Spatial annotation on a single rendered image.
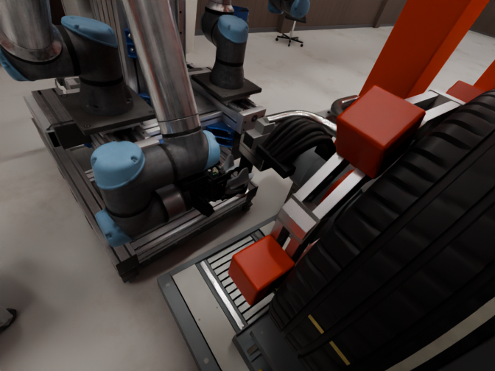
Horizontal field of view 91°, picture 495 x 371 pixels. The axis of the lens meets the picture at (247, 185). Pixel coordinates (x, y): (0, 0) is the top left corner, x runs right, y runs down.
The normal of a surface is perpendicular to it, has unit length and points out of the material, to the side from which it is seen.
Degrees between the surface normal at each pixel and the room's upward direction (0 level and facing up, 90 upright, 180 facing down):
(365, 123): 35
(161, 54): 64
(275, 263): 0
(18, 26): 127
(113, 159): 5
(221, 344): 0
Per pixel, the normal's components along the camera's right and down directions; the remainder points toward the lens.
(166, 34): 0.70, 0.18
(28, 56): 0.48, 0.65
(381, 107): -0.31, -0.38
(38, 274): 0.18, -0.69
